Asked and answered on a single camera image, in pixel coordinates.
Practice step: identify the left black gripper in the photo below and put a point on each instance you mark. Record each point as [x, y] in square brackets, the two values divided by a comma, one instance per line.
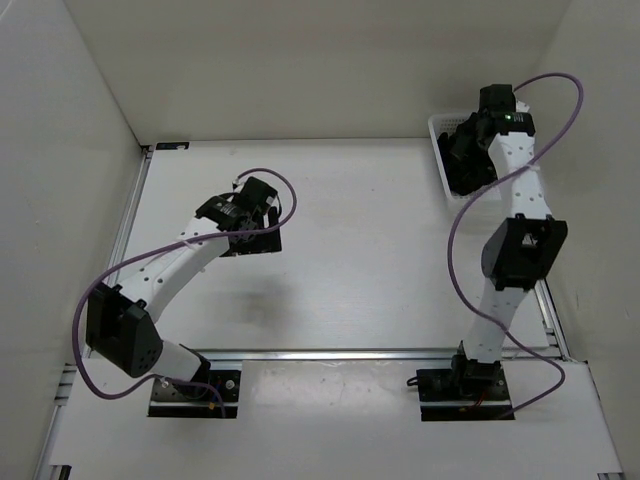
[267, 242]

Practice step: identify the black shorts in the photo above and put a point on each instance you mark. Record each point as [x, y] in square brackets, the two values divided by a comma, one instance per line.
[467, 169]

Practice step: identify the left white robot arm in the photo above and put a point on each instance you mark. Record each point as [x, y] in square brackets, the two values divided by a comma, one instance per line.
[121, 320]

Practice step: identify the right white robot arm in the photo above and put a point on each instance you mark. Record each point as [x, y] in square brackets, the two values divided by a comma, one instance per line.
[495, 148]

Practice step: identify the white perforated plastic basket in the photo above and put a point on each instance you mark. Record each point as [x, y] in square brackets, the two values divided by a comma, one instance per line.
[438, 124]

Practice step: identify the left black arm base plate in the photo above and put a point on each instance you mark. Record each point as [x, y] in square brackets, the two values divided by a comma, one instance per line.
[169, 401]

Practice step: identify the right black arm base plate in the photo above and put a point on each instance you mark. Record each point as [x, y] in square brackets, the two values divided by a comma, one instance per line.
[442, 400]

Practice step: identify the aluminium table frame rail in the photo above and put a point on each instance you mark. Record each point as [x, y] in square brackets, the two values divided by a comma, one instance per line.
[326, 334]

